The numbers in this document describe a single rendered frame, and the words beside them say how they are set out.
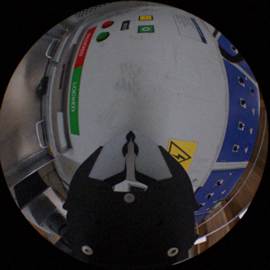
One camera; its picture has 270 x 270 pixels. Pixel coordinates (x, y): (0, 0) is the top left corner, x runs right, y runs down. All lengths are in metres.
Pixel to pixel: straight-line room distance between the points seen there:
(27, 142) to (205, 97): 0.51
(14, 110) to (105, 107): 0.36
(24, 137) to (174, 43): 0.49
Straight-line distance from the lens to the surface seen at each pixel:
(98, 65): 0.19
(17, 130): 0.41
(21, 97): 0.42
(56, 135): 0.21
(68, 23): 0.66
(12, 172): 0.44
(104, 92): 0.16
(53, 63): 0.28
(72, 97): 0.22
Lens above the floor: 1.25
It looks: 12 degrees down
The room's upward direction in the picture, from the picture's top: 97 degrees clockwise
